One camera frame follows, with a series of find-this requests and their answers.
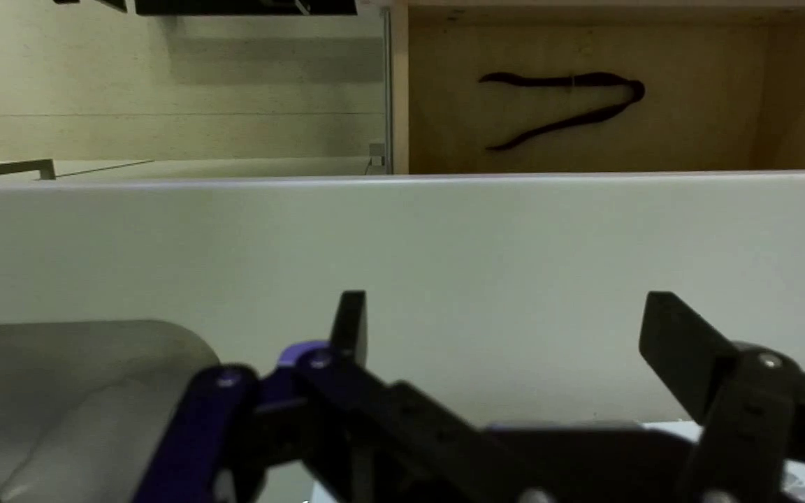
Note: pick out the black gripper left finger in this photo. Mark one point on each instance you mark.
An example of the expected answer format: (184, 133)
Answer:
(351, 325)

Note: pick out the black kitchen tongs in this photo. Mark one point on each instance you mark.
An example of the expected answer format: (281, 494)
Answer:
(560, 82)

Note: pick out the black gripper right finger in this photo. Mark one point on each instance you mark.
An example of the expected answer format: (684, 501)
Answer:
(677, 339)

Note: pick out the grey metal cylinder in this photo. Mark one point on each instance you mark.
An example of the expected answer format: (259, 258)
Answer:
(56, 402)

